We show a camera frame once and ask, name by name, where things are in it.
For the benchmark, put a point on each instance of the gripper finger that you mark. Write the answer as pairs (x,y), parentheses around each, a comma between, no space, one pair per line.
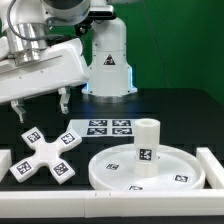
(18,107)
(64,99)

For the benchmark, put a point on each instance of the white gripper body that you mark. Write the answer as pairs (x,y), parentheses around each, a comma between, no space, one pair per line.
(61,65)

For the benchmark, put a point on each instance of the white cross table base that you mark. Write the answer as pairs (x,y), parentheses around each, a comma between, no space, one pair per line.
(46,155)

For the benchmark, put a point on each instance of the white round table top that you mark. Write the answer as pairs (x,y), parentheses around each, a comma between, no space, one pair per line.
(114,169)

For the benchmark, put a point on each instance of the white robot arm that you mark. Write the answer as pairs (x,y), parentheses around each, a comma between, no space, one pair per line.
(32,26)

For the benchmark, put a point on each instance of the white marker sheet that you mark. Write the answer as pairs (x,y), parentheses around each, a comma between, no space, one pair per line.
(103,127)

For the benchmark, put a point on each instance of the white frame left rail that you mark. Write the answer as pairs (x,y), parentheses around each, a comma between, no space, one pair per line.
(5,162)

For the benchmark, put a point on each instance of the white frame rail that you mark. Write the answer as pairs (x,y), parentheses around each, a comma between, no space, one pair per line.
(90,204)
(213,169)
(5,162)

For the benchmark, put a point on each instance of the white frame right rail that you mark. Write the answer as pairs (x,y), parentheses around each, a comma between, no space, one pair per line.
(213,169)

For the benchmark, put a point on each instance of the white frame front rail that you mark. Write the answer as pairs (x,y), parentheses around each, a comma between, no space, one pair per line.
(90,204)

